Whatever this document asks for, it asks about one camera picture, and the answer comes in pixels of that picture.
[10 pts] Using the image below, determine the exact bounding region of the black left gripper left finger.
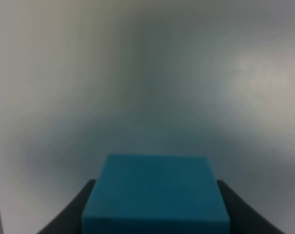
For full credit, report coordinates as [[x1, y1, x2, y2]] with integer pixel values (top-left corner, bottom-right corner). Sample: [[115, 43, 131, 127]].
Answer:
[[39, 179, 96, 234]]

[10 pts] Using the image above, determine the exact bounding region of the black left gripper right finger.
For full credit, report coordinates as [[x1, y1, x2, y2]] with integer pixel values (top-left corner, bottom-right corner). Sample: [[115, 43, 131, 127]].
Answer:
[[217, 180, 283, 234]]

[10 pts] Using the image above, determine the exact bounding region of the blue cube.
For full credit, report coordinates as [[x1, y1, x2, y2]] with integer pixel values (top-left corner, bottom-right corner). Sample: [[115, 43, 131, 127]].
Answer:
[[81, 155, 230, 234]]

